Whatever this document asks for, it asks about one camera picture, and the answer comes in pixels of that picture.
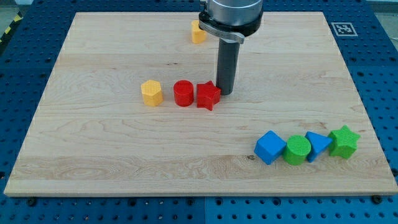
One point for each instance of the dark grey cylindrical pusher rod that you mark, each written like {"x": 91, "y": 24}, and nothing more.
{"x": 228, "y": 52}

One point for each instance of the yellow heart block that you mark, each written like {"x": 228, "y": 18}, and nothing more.
{"x": 198, "y": 35}

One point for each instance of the red star block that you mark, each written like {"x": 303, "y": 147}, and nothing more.
{"x": 207, "y": 95}

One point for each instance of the green star block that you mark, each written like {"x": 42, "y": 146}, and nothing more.
{"x": 344, "y": 142}

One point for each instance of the red cylinder block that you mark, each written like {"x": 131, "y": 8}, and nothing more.
{"x": 183, "y": 93}

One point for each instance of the yellow hexagon block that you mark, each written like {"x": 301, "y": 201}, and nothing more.
{"x": 152, "y": 93}

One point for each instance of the blue cube block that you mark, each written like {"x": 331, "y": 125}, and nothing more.
{"x": 269, "y": 147}

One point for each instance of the white fiducial marker tag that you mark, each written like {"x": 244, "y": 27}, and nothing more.
{"x": 344, "y": 29}

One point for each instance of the green cylinder block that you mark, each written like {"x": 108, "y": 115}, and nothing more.
{"x": 296, "y": 150}

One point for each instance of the blue triangle block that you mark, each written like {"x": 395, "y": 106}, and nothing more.
{"x": 319, "y": 144}

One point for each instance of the light wooden board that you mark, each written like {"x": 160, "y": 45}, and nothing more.
{"x": 93, "y": 136}

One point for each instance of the black and yellow hazard tape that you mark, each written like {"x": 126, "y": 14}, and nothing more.
{"x": 10, "y": 30}

